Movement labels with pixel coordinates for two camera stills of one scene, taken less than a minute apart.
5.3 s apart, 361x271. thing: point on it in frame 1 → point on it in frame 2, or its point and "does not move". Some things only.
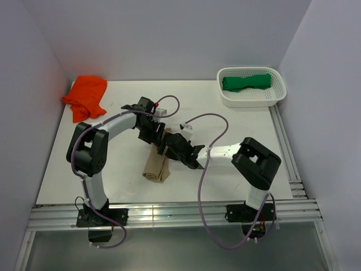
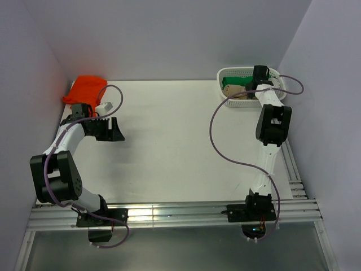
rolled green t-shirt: [233, 83] does not move
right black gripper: [161, 148] → [251, 95]
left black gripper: [154, 137] → [113, 134]
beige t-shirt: [157, 167] → [230, 90]
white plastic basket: [250, 87] does not move
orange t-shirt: [84, 97] does not move
